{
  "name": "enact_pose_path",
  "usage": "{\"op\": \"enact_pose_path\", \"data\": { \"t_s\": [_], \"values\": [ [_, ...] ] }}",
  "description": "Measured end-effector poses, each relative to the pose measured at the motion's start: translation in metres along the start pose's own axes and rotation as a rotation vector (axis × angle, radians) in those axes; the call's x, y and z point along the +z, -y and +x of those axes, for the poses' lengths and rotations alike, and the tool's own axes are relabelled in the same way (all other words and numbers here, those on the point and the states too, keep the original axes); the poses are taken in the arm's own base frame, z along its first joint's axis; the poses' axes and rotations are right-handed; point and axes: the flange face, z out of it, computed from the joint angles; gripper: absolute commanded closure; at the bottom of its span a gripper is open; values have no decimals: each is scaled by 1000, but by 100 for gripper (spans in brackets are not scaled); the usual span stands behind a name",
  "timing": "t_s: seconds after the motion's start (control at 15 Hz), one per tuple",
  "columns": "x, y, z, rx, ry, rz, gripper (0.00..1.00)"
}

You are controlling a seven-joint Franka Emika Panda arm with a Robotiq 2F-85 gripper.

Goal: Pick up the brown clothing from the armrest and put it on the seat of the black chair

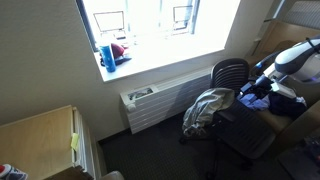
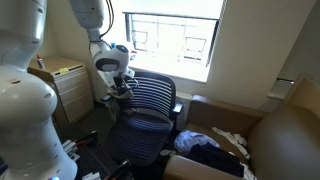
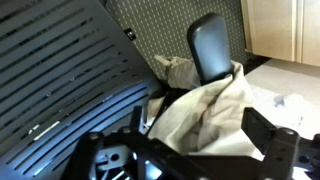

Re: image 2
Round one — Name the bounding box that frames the beige filing cabinet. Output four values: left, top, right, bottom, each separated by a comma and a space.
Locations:
27, 55, 95, 127

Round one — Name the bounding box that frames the light blue clothing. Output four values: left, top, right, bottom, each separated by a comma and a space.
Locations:
173, 129, 221, 156

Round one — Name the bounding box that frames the black mesh office chair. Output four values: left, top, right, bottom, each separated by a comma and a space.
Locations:
100, 70, 185, 168

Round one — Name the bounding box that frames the brown leather armchair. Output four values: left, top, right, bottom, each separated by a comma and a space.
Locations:
162, 73, 320, 180

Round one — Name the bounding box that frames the white bottle red cap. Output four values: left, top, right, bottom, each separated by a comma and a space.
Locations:
35, 54, 46, 70

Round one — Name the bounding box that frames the dark navy clothing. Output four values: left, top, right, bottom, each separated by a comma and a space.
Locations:
185, 142, 245, 179

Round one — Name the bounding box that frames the white crumpled cloth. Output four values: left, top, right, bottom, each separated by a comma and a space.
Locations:
211, 126, 258, 180

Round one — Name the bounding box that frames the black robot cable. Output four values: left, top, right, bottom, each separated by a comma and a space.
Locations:
99, 0, 115, 40

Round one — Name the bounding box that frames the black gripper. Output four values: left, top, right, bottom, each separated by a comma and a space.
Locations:
113, 75, 134, 92

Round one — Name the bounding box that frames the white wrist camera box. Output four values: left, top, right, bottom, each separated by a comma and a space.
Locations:
123, 67, 137, 80

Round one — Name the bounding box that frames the red handled tool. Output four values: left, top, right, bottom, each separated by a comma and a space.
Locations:
74, 131, 99, 147

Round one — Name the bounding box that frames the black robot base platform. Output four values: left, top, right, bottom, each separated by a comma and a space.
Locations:
61, 130, 135, 180

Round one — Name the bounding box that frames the white window blind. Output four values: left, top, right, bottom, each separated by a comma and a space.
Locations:
113, 0, 228, 22

